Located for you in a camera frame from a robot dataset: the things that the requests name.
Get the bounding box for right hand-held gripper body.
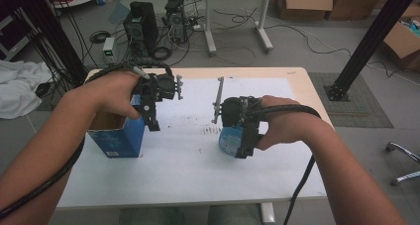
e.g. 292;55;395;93
211;75;264;129

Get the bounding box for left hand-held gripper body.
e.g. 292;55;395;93
132;70;184;104

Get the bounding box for blue cylindrical can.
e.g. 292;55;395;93
218;125;246;159

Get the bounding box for blue cardboard box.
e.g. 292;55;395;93
86;94;147;160

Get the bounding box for person's right hand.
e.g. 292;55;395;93
252;94;321;152

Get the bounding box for person's left hand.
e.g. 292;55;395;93
83;70;143;121

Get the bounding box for white power supply unit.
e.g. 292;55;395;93
102;37;117;66

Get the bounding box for large black computer tower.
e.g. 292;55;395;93
123;1;160;58

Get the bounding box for white table sheet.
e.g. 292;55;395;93
56;76;329;209

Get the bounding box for white power strip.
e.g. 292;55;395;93
189;18;203;32

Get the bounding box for small black computer tower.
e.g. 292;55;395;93
163;0;188;45

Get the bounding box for light wooden table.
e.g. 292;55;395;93
55;66;335;225

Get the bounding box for grey floor mat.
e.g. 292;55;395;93
308;71;394;129

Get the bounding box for white crumpled cloth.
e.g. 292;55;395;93
0;58;54;120

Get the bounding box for chrome chair base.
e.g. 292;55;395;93
385;141;420;186

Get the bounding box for closed brown cardboard box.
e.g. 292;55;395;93
324;0;388;22

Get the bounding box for cardboard box with contents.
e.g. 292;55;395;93
381;3;420;71

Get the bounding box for grey metal cable plug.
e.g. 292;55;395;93
130;64;152;81

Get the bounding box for coiled black cable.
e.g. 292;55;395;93
89;30;112;45
150;46;173;61

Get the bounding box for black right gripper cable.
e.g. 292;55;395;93
245;103;323;225

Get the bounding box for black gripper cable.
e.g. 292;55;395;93
245;103;323;225
0;60;174;220

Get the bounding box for long black floor cable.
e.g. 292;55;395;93
262;22;353;58

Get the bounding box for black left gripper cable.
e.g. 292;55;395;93
0;60;174;220

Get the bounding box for black metal frame post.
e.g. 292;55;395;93
324;0;420;103

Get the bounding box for grey metal shelf frame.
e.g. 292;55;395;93
0;7;32;62

